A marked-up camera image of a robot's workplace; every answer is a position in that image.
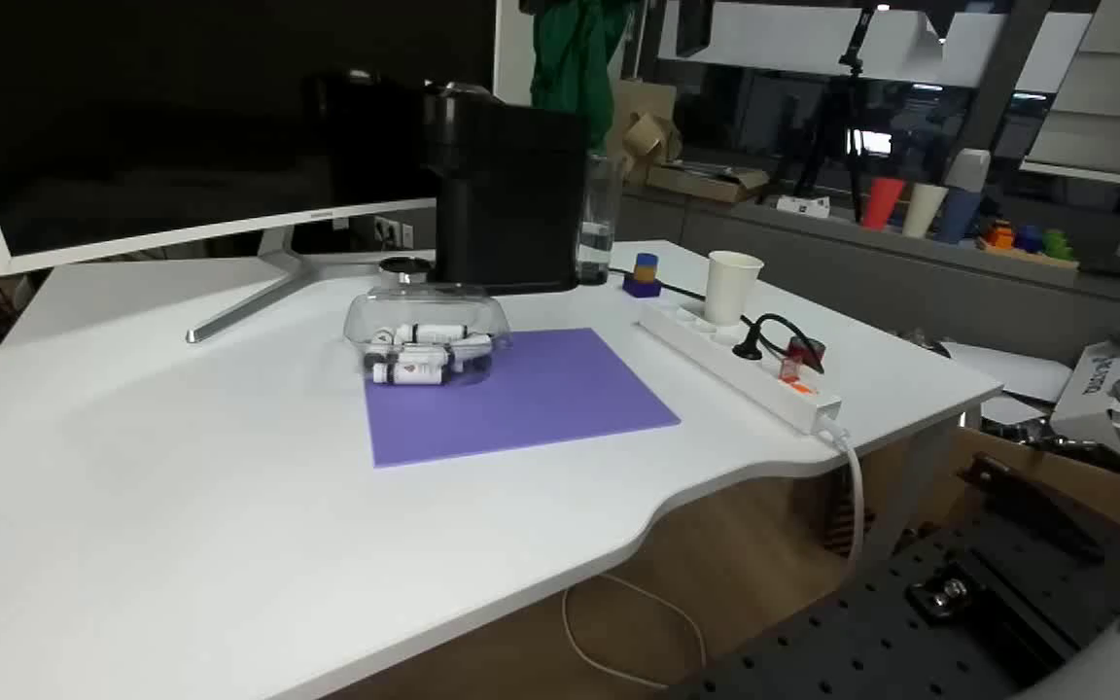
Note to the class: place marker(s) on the purple mat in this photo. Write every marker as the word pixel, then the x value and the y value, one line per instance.
pixel 508 396

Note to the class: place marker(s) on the blue yellow toy block stack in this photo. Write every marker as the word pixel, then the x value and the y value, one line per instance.
pixel 643 273

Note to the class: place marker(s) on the white coffee capsule pile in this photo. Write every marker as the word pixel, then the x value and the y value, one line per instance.
pixel 430 356

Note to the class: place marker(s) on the clear glass bowl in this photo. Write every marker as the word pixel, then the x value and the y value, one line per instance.
pixel 430 332

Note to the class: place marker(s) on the clear water bottle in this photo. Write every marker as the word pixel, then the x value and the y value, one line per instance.
pixel 599 214

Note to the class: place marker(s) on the black coffee machine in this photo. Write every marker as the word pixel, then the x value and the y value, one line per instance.
pixel 508 198

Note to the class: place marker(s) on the white paper cup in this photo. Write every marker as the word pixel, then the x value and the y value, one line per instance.
pixel 728 284

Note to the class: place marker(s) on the cardboard box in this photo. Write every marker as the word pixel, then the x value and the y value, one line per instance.
pixel 643 130

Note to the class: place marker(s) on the green hanging cloth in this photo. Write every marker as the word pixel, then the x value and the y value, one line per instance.
pixel 574 51

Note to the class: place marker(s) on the red plastic cup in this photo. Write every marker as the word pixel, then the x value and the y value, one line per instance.
pixel 881 203

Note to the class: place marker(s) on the white plastic cup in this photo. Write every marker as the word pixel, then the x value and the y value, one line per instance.
pixel 922 208

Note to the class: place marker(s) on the blue plastic cup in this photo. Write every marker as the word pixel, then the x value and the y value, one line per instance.
pixel 962 208

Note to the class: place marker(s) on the black perforated breadboard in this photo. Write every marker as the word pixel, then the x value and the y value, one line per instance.
pixel 894 623

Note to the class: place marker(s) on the white computer monitor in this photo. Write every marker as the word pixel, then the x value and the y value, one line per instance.
pixel 174 118

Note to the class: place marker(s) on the colourful toy pile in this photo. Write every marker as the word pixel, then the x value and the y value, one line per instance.
pixel 1025 240

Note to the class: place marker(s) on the black camera tripod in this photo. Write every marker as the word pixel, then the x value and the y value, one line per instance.
pixel 839 118

